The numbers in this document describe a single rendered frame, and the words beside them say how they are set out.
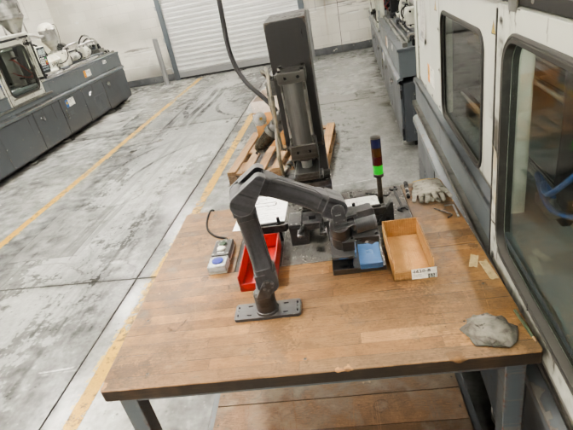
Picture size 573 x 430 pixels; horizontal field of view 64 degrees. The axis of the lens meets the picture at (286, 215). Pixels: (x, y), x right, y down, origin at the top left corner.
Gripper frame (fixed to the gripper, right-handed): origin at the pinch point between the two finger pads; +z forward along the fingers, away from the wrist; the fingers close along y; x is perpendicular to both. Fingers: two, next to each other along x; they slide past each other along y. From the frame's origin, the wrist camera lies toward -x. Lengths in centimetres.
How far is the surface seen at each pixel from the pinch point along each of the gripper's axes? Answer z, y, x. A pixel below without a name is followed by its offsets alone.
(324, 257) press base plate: 13.1, 6.6, 6.7
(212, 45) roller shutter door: 507, 809, 246
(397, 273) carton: 1.5, -7.1, -15.5
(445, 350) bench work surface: -10.6, -33.8, -22.4
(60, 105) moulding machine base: 332, 481, 423
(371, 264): 2.3, -2.8, -8.2
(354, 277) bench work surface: 6.3, -5.0, -2.5
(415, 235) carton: 15.1, 12.6, -25.2
